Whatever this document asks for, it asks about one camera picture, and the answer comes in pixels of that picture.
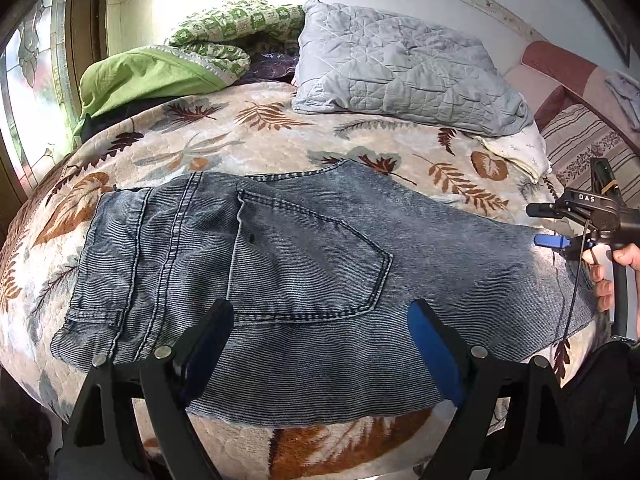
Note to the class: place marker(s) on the leaf print blanket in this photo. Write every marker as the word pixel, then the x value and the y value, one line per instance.
pixel 280 130

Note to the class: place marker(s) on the green pillow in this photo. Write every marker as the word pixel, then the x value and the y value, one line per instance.
pixel 140 75

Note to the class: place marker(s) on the patterned glass window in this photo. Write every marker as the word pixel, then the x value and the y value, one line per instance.
pixel 30 60

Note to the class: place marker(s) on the dark purple cloth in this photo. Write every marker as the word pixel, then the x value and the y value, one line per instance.
pixel 270 66

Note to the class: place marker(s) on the wooden window frame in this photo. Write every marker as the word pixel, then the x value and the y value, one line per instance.
pixel 85 20

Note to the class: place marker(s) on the person's black clothing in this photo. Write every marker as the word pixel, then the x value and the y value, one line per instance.
pixel 605 410

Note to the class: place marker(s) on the green white patterned quilt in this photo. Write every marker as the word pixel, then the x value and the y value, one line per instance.
pixel 235 20

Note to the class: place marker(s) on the white cloth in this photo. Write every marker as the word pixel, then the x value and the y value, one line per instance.
pixel 520 152

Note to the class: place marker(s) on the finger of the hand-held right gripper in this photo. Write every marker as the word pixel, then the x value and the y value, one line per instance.
pixel 549 241
pixel 545 210

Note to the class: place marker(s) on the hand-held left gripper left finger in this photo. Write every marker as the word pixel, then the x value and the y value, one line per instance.
pixel 206 347

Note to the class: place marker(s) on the grey quilted pillow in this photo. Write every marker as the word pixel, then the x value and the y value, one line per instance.
pixel 400 70

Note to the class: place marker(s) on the person's right hand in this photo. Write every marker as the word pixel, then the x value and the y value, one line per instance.
pixel 602 292

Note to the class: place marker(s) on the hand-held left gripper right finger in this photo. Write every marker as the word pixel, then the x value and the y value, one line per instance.
pixel 436 355

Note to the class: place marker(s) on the grey-blue denim pants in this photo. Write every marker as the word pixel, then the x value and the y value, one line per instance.
pixel 300 260

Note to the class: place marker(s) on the striped cushion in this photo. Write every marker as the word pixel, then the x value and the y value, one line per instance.
pixel 585 150

